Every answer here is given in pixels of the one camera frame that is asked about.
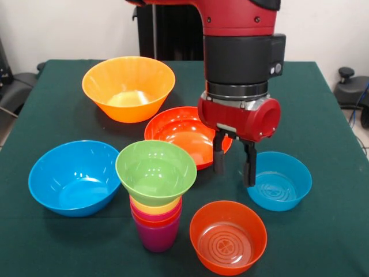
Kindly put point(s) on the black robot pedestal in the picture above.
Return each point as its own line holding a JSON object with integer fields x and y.
{"x": 173, "y": 34}

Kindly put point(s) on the dark green table cloth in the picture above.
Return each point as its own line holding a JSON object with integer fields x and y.
{"x": 317, "y": 216}

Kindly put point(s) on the wide orange-red shallow bowl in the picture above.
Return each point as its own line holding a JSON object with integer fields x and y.
{"x": 178, "y": 130}

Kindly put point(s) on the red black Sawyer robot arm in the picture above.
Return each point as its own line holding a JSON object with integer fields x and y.
{"x": 236, "y": 57}

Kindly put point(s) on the large blue plastic bowl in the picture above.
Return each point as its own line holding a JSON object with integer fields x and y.
{"x": 75, "y": 179}

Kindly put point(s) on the purple plastic cup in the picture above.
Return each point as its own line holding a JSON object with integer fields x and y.
{"x": 157, "y": 238}

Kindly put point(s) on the green plastic bowl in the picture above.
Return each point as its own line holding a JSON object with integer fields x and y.
{"x": 155, "y": 179}

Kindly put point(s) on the orange-red plastic cup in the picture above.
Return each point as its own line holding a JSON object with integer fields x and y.
{"x": 155, "y": 224}

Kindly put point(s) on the small blue plastic bowl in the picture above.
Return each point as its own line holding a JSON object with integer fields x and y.
{"x": 288, "y": 179}

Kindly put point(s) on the magenta-red plastic cup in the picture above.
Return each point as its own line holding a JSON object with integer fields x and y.
{"x": 155, "y": 217}

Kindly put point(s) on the small orange-red ringed bowl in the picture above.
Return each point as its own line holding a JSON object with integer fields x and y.
{"x": 227, "y": 219}

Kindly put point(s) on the large orange plastic bowl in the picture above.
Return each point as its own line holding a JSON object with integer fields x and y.
{"x": 127, "y": 83}

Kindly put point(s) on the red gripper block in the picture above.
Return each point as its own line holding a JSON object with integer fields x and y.
{"x": 230, "y": 118}

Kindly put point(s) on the black rounded floor base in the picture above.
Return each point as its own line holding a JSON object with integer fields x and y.
{"x": 17, "y": 86}
{"x": 350, "y": 89}

